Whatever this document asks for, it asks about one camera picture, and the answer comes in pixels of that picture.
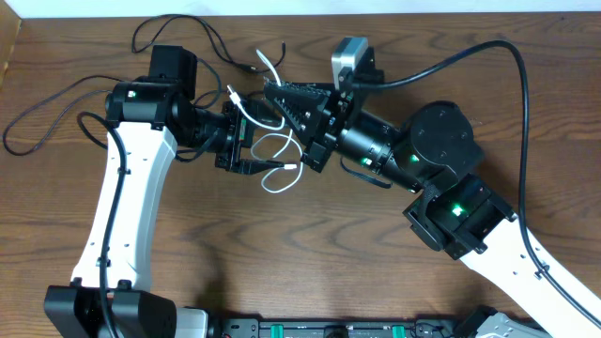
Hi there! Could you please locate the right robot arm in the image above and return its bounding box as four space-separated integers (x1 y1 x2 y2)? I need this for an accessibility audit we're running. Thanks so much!
264 82 600 337

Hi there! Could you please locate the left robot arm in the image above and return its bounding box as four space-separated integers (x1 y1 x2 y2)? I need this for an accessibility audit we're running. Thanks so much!
43 45 276 337

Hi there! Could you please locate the white cable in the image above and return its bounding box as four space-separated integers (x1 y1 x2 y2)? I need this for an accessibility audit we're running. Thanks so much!
225 48 305 194

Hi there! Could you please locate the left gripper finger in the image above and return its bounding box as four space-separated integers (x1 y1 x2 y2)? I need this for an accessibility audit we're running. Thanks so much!
237 160 285 176
244 99 282 130

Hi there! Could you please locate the thin black cable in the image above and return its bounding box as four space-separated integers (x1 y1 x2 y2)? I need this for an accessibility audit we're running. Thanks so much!
131 13 287 74

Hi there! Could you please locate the thick black cable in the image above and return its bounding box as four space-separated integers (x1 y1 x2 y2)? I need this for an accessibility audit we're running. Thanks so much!
2 74 126 157

